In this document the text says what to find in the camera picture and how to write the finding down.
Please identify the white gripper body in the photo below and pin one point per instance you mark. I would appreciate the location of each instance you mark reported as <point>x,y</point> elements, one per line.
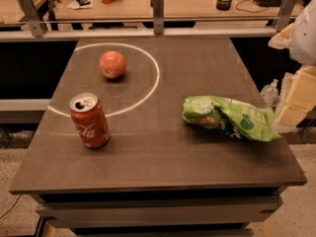
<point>304,37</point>

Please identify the red coke can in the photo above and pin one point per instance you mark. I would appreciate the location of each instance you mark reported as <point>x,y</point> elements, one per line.
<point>87,114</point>

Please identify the red apple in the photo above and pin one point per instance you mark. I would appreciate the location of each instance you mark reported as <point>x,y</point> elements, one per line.
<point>112,64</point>

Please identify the middle metal rail bracket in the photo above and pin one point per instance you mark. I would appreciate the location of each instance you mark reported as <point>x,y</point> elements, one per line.
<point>158,16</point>

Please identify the left metal rail bracket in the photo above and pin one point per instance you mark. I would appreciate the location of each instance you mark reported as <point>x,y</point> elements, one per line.
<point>37,26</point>

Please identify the right metal rail bracket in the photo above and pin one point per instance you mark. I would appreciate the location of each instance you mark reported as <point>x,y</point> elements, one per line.
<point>284,14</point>

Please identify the black mesh cup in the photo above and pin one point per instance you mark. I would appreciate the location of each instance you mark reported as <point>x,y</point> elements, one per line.
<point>223,5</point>

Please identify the green rice chip bag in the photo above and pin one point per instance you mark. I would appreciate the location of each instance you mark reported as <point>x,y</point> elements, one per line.
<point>230,117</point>

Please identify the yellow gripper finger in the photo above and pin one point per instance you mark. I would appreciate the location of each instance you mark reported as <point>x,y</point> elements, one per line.
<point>282,39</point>
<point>301,97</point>

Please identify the metal rail bracket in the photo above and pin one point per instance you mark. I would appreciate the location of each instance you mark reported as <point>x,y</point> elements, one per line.
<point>284,14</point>
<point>158,16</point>
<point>37,26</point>

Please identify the grey drawer cabinet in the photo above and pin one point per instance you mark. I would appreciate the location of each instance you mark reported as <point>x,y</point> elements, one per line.
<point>168,211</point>

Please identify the horizontal metal rail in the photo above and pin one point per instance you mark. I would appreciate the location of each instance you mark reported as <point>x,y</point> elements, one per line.
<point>129,33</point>

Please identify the clear sanitizer bottle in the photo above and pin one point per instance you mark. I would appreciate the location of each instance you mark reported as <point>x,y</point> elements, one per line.
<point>270,92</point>

